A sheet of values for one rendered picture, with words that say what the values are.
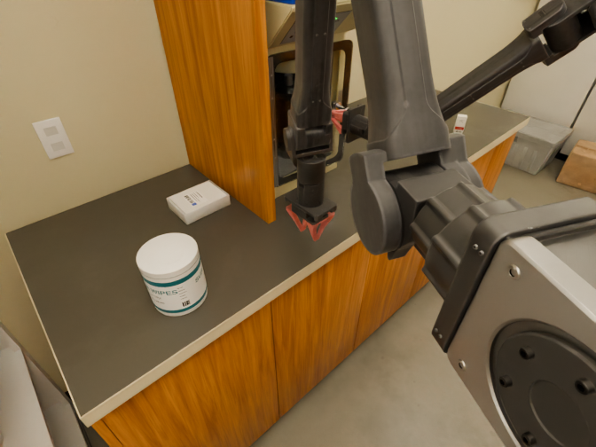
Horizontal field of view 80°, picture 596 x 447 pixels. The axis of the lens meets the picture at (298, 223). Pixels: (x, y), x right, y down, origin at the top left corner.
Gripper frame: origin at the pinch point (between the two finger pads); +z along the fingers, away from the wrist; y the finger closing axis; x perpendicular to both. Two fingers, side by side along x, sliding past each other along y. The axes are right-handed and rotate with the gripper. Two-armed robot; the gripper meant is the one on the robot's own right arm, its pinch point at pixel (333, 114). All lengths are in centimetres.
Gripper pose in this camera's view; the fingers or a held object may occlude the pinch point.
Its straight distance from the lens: 114.1
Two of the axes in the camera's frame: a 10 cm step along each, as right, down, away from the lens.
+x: -7.4, 4.3, -5.2
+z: -6.7, -4.7, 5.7
